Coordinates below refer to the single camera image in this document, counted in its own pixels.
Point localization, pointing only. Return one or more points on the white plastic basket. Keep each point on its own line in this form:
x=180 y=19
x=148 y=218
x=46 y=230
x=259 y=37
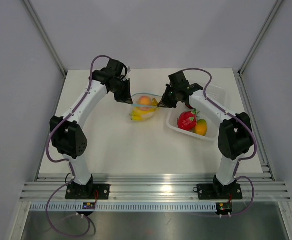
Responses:
x=215 y=93

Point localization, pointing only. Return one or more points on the aluminium corner post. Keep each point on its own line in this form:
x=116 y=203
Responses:
x=260 y=36
x=35 y=18

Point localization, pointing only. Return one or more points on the orange green mango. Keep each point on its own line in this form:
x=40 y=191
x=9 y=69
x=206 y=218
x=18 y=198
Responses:
x=201 y=127

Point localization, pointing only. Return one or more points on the left small circuit board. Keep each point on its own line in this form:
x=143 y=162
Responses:
x=89 y=206

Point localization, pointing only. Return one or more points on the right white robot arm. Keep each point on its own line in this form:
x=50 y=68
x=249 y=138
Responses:
x=236 y=141

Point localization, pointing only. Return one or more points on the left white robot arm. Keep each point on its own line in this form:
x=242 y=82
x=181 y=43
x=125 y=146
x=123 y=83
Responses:
x=66 y=132

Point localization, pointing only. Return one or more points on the orange peach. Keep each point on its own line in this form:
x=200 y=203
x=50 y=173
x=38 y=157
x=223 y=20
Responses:
x=145 y=101

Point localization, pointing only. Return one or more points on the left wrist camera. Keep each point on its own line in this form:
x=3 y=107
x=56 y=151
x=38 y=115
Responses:
x=117 y=68

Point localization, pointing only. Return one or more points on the small circuit board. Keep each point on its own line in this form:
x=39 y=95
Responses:
x=224 y=208
x=89 y=206

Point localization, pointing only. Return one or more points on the yellow banana bunch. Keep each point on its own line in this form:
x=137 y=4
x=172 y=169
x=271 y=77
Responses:
x=139 y=115

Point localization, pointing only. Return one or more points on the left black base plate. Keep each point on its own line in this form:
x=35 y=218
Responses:
x=88 y=192

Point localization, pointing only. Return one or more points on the right aluminium corner post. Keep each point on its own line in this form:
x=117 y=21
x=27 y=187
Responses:
x=260 y=36

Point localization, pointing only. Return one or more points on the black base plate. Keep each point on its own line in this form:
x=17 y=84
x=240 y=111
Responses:
x=210 y=191
x=88 y=192

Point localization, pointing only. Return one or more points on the yellow mango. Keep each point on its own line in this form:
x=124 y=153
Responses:
x=154 y=102

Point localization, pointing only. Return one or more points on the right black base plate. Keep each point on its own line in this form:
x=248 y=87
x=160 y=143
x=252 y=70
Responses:
x=210 y=191

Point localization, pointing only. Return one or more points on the white slotted cable duct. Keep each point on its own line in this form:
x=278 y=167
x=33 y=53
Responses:
x=179 y=207

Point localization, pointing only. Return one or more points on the aluminium rail beam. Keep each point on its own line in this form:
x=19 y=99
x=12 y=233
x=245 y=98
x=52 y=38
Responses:
x=157 y=187

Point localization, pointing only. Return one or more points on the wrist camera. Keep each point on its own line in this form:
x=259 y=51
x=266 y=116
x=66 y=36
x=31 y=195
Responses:
x=178 y=80
x=117 y=68

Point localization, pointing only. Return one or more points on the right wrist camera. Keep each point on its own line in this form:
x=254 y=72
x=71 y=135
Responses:
x=178 y=80

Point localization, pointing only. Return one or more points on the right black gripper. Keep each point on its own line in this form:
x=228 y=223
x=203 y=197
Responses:
x=165 y=102

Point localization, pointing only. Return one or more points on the red dragon fruit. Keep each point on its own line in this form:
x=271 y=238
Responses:
x=188 y=120

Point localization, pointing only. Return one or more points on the right small circuit board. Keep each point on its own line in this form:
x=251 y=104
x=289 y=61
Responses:
x=224 y=208

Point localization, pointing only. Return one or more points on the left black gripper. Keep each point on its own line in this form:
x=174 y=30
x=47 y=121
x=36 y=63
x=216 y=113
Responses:
x=126 y=97

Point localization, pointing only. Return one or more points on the clear zip top bag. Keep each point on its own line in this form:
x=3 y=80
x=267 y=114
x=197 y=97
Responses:
x=136 y=96

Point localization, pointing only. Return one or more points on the left aluminium corner post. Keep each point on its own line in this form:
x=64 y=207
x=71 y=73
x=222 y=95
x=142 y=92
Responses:
x=35 y=18

